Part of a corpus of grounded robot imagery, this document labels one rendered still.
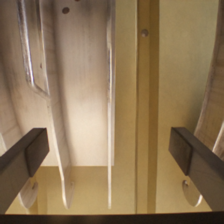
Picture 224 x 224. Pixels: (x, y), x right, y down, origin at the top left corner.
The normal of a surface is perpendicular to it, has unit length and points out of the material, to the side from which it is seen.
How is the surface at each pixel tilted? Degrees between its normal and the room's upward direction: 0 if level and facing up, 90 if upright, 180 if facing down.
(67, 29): 78
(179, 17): 90
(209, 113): 90
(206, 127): 90
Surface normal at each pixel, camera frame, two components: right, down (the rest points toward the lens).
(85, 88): 0.02, 0.37
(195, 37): 0.02, 0.07
